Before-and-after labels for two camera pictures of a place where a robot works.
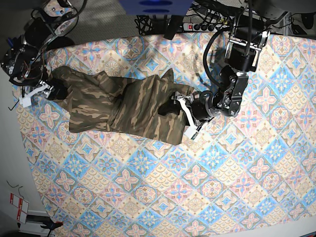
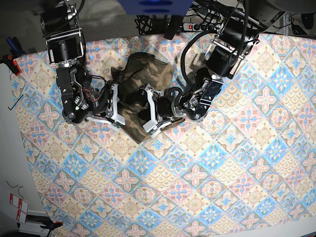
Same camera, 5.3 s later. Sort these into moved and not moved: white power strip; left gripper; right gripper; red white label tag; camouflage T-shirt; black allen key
Moved: left gripper; camouflage T-shirt; right gripper
Not moved: black allen key; red white label tag; white power strip
